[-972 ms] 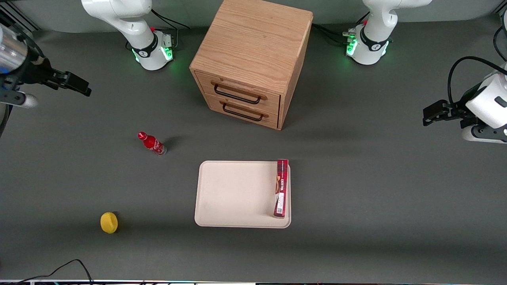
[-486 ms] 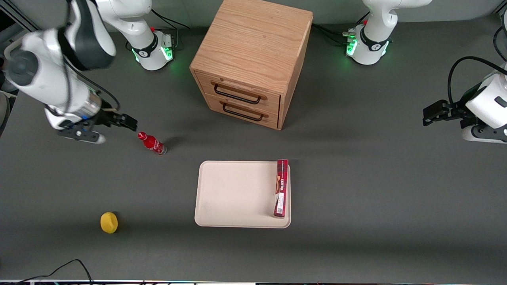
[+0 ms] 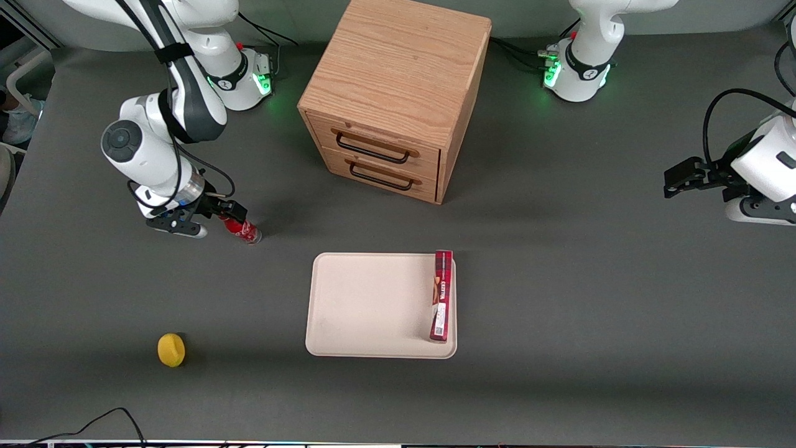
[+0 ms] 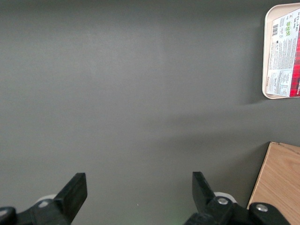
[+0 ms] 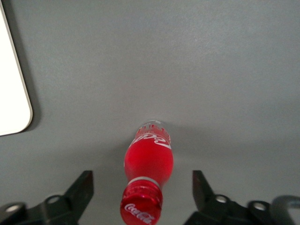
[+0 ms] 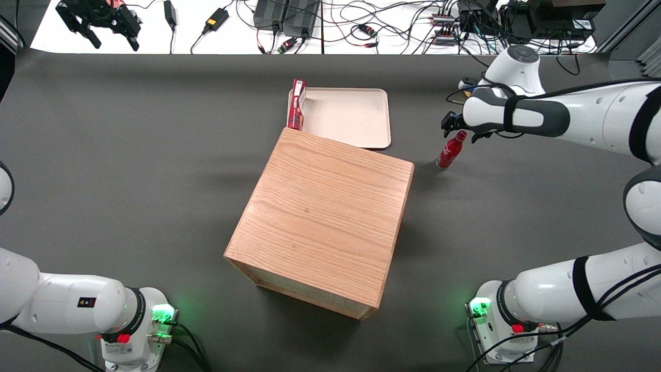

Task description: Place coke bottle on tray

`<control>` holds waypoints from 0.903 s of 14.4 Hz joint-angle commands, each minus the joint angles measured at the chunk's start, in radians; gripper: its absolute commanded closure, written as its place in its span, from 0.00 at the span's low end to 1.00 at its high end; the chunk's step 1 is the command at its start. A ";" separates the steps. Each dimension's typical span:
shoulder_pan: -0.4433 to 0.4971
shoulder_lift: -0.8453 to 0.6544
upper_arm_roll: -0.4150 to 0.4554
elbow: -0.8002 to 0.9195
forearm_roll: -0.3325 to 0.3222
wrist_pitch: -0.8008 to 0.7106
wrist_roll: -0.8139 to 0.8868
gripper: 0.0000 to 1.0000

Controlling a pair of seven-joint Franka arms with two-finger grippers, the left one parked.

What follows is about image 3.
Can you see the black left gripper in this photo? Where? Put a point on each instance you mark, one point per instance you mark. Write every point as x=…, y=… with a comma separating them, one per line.
x=715, y=170

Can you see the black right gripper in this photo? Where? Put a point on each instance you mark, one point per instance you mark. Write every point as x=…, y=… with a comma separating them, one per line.
x=208, y=203

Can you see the red coke bottle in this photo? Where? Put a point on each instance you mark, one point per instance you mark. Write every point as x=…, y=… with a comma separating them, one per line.
x=242, y=230

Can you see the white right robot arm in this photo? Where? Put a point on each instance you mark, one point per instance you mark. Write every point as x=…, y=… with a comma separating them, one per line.
x=146, y=158

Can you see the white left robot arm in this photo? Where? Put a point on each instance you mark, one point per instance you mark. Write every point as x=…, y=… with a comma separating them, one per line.
x=583, y=74

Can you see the beige rectangular tray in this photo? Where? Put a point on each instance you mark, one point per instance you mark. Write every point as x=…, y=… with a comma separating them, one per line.
x=367, y=305

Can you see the yellow lemon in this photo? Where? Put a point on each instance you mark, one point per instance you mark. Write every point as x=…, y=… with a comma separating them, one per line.
x=171, y=350

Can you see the wooden oak drawer cabinet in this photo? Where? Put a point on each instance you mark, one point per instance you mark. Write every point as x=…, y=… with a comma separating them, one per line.
x=398, y=62

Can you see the red snack box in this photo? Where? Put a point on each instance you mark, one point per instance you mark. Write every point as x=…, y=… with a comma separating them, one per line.
x=441, y=298

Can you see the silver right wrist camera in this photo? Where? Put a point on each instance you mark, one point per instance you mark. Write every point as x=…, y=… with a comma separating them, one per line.
x=176, y=226

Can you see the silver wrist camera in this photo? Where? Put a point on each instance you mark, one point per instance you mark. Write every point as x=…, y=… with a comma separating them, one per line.
x=760, y=211
x=176, y=226

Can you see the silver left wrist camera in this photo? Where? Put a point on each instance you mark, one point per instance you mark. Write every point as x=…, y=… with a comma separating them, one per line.
x=760, y=211

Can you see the white tubular chair frame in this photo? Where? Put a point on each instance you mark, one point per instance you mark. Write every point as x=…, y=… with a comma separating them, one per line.
x=25, y=68

